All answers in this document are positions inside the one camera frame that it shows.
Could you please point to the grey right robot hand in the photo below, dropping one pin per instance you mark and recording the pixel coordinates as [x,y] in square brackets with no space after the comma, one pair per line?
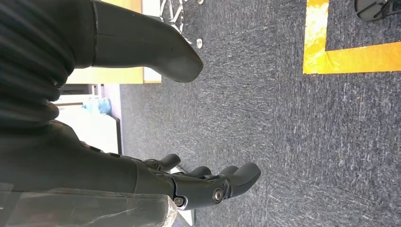
[94,169]

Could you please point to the white cabinet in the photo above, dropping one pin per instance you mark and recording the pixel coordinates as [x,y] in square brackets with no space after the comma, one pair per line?
[91,134]

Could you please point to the light blue plastic bag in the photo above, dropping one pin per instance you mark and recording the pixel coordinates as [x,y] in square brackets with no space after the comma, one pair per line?
[100,106]

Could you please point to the ribbed grey right arm sleeve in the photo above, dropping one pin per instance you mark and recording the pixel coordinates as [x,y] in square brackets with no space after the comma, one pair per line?
[28,47]

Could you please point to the yellow floor tape square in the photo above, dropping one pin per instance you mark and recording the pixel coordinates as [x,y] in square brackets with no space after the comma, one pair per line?
[314,47]

